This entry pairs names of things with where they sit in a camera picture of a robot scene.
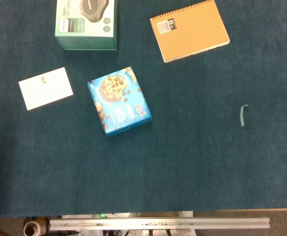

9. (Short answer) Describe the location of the blue cookie box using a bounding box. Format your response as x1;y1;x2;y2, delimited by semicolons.
87;65;153;138

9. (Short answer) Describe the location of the green speaker product box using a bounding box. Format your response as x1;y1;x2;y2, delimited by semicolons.
55;0;118;51

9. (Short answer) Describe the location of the tan spiral notebook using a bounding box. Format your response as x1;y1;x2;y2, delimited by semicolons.
149;0;231;63

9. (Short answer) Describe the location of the white paper card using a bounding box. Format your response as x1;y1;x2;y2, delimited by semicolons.
18;67;74;111

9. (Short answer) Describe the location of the tape roll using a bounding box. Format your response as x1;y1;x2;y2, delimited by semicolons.
23;219;44;236

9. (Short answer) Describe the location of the blue felt table cloth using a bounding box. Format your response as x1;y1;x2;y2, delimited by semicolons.
0;0;287;218

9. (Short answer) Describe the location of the aluminium profile rail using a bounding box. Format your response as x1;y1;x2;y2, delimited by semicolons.
49;217;271;231

